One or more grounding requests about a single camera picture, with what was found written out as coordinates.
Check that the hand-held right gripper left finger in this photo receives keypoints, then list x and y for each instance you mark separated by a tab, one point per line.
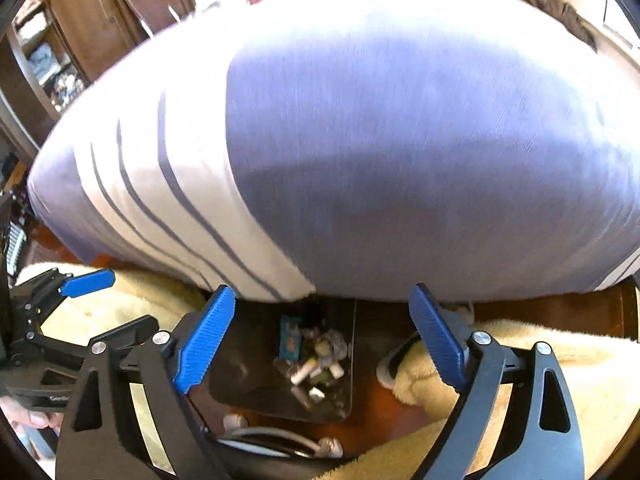
207	340

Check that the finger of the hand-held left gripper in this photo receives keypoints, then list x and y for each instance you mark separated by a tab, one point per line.
125	330
87	282

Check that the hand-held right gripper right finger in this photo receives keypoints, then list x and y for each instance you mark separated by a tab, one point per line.
435	335

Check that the black tray of small items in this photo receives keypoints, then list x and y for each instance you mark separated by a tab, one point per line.
240	360

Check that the blue packet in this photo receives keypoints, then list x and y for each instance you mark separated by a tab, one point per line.
288	340

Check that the pale yellow bottle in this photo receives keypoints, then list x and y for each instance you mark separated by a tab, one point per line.
302	375

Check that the clear wrapper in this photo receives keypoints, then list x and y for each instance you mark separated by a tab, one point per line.
332	345

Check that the person's left hand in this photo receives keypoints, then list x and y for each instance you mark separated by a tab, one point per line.
32	417

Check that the black white slipper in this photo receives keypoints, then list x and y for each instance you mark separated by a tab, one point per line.
392	365

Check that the white radiator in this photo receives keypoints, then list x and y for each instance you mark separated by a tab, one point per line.
17	245

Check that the fluffy yellow rug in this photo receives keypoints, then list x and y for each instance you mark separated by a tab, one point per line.
610	385

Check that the blue white striped blanket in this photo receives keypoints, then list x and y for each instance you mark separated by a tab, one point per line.
400	135

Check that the dark wooden wardrobe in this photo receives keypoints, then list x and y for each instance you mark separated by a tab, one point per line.
100	10

